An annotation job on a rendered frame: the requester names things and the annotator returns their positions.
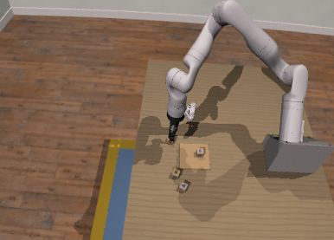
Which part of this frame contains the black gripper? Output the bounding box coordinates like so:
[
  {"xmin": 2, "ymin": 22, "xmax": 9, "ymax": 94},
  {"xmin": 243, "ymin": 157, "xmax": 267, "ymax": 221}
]
[{"xmin": 167, "ymin": 112, "xmax": 185, "ymax": 141}]

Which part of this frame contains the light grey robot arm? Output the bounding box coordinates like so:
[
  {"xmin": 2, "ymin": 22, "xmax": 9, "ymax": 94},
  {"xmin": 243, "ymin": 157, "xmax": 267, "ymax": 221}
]
[{"xmin": 166, "ymin": 0, "xmax": 309, "ymax": 143}]

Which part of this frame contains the tan square mat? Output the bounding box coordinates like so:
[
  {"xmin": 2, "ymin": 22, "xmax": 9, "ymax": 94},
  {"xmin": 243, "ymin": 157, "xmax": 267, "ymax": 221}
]
[{"xmin": 180, "ymin": 143, "xmax": 210, "ymax": 170}]

